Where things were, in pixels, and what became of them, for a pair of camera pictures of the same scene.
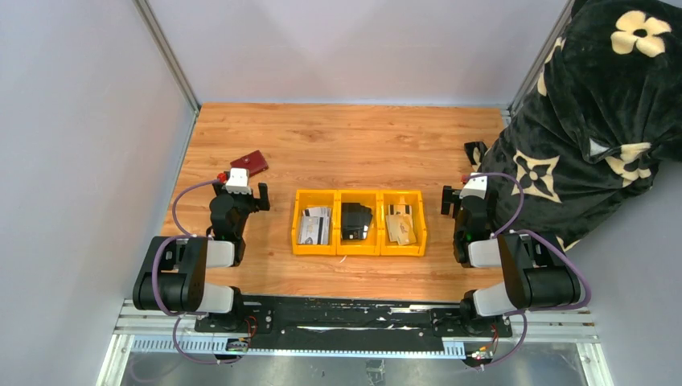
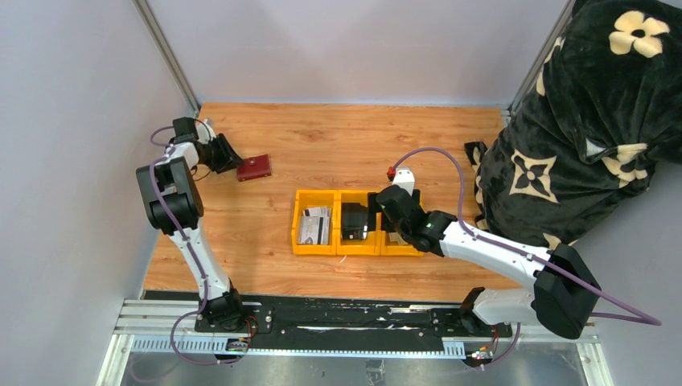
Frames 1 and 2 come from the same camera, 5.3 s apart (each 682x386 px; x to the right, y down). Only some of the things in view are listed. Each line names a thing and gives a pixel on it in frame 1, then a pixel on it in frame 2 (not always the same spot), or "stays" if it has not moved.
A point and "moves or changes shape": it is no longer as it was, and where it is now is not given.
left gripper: [219, 190] → [229, 158]
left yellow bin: [310, 199] stays
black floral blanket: [601, 112] stays
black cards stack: [355, 219] stays
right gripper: [451, 195] → [373, 205]
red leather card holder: [255, 162] moves or changes shape
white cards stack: [315, 227] stays
